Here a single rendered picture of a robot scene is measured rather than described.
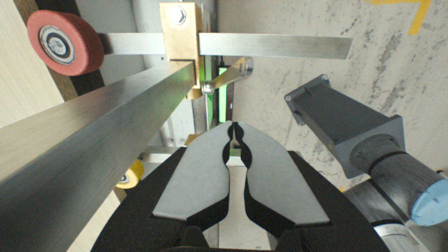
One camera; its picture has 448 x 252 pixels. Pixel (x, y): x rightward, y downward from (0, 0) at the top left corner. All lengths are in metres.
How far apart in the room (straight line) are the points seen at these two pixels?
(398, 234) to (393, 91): 1.17
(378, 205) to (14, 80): 0.94
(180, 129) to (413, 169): 0.80
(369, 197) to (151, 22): 0.89
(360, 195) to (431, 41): 1.24
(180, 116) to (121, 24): 0.31
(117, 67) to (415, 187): 0.90
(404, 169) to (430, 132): 1.46
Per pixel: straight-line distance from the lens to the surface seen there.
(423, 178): 0.76
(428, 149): 2.37
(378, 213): 0.73
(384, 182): 0.76
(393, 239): 0.73
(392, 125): 0.87
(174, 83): 0.16
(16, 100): 0.43
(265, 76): 1.17
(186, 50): 0.25
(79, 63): 0.29
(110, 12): 0.49
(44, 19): 0.31
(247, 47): 0.26
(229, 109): 0.45
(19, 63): 0.38
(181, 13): 0.24
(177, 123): 0.60
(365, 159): 0.82
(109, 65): 0.44
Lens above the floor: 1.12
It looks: 60 degrees down
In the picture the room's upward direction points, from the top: 176 degrees counter-clockwise
